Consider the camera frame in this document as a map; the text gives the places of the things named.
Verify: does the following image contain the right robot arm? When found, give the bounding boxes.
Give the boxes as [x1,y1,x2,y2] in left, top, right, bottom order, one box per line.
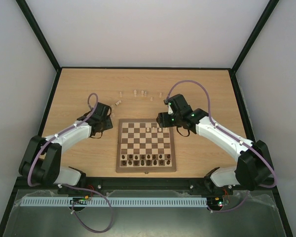
[156,94,275,194]

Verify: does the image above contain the white slotted cable duct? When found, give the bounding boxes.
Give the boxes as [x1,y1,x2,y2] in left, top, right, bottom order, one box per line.
[20,197,208,207]

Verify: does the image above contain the wooden chess board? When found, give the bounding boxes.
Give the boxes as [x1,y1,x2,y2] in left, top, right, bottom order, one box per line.
[116,118,177,173]

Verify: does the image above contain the black aluminium rail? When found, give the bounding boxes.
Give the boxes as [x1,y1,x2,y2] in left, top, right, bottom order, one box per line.
[61,176,237,191]

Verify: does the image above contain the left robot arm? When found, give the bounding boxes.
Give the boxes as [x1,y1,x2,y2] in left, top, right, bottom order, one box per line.
[19,102,113,187]

